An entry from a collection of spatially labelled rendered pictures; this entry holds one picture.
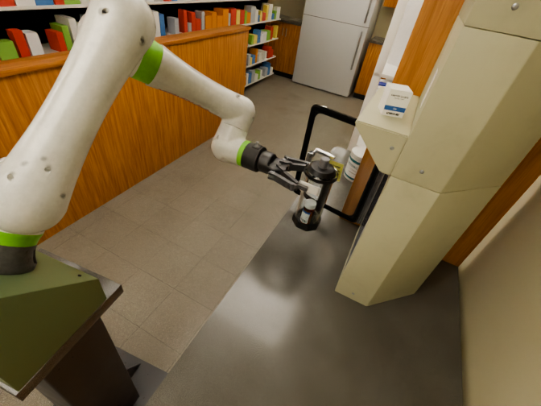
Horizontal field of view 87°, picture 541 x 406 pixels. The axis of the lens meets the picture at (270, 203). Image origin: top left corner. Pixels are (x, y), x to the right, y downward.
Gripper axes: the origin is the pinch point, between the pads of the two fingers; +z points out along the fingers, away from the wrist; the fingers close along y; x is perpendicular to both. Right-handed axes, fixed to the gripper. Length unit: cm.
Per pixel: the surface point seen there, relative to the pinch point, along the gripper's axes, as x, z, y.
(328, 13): 3, -147, 474
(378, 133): -27.1, 12.5, -14.1
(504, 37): -48, 25, -14
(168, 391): 28, -9, -63
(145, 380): 121, -48, -49
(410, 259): 5.9, 33.3, -10.5
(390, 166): -20.7, 17.5, -14.1
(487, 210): 2, 54, 23
